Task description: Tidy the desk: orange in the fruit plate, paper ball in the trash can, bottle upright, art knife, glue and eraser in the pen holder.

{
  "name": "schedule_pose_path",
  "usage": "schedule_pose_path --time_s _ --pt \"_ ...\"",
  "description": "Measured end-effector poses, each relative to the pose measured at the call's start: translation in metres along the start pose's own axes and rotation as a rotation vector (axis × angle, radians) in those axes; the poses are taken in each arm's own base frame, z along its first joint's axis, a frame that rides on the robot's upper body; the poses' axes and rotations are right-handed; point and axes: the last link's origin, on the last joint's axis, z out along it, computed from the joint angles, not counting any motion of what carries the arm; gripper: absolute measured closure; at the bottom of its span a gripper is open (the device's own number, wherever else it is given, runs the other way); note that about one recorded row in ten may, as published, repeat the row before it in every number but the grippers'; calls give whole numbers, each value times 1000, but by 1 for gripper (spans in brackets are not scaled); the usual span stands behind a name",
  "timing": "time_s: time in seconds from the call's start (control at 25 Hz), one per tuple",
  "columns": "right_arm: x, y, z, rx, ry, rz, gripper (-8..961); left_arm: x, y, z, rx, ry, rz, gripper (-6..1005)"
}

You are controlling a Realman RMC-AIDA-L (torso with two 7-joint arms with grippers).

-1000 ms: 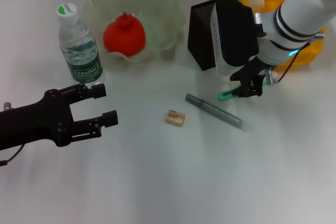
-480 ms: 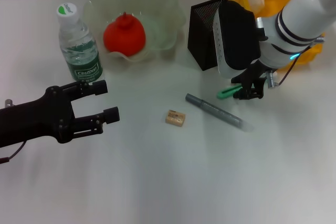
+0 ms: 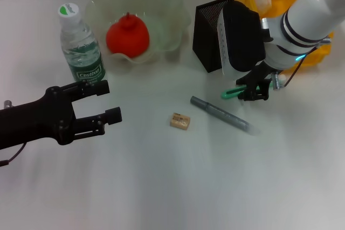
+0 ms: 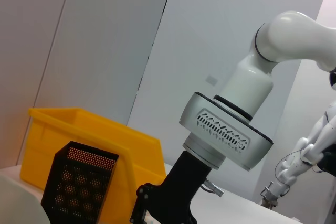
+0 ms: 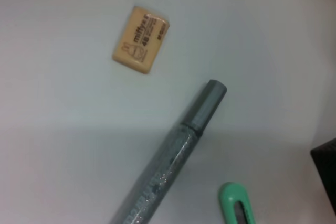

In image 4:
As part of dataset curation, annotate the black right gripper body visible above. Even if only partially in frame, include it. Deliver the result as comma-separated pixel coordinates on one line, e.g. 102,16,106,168
149,151,211,224

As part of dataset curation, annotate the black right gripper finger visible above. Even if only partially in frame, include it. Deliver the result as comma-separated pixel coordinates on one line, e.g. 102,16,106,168
129,182,159,224

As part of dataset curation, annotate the black mesh pen holder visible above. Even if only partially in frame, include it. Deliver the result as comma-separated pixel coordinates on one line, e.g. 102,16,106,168
40,141,120,224

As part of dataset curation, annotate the translucent green fruit bowl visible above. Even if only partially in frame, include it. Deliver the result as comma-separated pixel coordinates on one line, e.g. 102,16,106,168
0,174,52,224

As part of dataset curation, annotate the yellow plastic bin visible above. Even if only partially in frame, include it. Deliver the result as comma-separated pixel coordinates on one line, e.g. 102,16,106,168
20,106,167,224

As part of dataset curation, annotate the white humanoid robot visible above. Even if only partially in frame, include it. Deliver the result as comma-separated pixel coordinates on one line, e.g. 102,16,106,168
259,71,336,209

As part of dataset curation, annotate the grey right wrist camera housing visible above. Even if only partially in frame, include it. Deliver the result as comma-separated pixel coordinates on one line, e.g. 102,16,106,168
178,91,274,173

